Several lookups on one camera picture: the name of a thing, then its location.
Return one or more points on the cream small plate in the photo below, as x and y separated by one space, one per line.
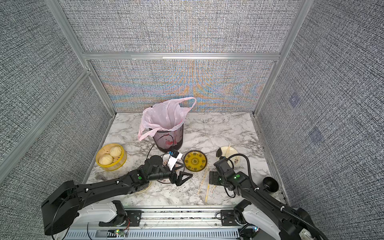
146 189

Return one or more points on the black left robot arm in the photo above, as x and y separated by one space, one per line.
61 207

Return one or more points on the cream plate with black patch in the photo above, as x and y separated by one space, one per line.
221 154

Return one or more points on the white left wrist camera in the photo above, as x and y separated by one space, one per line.
174 157

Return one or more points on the yellow dark patterned small plate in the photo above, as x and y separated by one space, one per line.
195 161

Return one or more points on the white steamed bun upper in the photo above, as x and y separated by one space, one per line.
116 151

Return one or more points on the aluminium enclosure frame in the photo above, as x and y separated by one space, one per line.
297 87

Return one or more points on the white plate with orange sunburst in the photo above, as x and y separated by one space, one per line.
179 166

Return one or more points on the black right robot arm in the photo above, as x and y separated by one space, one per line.
260 209

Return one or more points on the white steamed bun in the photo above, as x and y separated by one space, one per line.
116 151
106 159

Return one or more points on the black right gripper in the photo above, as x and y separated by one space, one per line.
213 175

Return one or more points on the white steamed bun lower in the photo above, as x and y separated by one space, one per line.
106 159

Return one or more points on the black round object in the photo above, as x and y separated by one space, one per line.
270 185

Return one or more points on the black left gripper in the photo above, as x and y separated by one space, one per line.
179 181

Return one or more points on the yellow bamboo steamer basket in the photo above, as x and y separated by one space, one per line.
117 162

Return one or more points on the black mesh trash bin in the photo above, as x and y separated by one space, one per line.
169 140

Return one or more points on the pink plastic bin bag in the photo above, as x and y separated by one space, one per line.
166 116

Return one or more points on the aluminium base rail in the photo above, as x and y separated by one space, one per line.
178 223

